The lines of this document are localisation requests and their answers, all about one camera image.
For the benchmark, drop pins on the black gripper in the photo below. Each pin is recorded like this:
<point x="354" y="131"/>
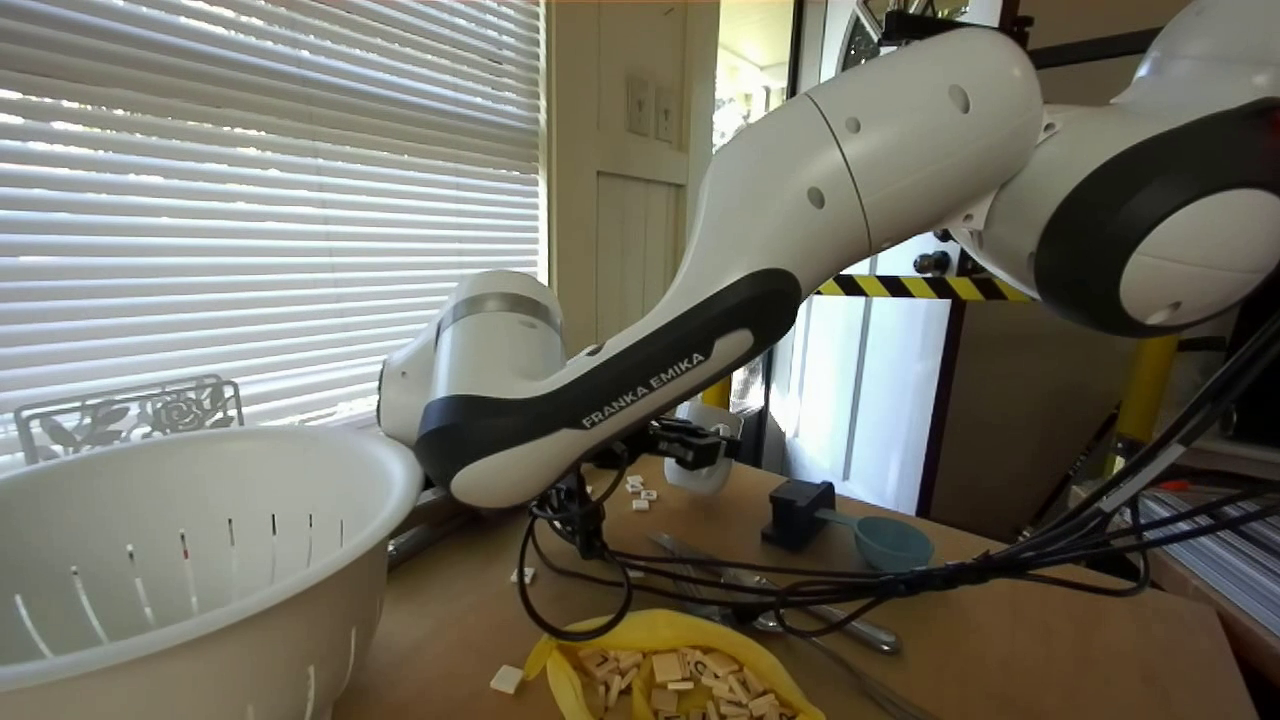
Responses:
<point x="676" y="443"/>

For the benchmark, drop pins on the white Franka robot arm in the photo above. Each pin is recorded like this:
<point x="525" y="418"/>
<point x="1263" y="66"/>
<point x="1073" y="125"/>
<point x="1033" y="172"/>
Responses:
<point x="803" y="203"/>

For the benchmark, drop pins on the white plastic colander bowl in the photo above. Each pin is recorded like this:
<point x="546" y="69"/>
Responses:
<point x="172" y="560"/>

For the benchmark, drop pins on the small black box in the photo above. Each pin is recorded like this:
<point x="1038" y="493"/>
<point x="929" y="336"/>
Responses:
<point x="797" y="513"/>

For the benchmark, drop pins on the silver spoon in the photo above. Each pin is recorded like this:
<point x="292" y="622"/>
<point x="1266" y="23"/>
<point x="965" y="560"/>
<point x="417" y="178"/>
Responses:
<point x="759" y="619"/>

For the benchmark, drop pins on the yellow pouch of letter tiles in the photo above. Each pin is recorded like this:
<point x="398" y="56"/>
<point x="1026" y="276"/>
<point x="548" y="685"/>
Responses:
<point x="625" y="625"/>

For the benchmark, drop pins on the yellow black striped barrier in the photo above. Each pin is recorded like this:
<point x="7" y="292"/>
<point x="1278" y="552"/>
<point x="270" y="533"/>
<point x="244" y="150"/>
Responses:
<point x="906" y="287"/>

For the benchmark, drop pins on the grey metal bar tool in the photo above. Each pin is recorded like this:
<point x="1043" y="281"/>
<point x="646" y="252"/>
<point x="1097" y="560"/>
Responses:
<point x="426" y="539"/>

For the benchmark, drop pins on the brown board panel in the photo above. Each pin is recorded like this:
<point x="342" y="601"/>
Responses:
<point x="1026" y="427"/>

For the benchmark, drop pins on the wide white window blinds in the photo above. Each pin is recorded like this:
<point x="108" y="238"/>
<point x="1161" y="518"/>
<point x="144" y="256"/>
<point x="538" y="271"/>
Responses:
<point x="265" y="203"/>

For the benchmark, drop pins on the ornate metal rack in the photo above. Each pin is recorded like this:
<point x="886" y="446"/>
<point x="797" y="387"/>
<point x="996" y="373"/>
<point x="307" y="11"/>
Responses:
<point x="132" y="422"/>

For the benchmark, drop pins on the white light switch plate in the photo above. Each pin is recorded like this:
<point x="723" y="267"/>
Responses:
<point x="656" y="109"/>

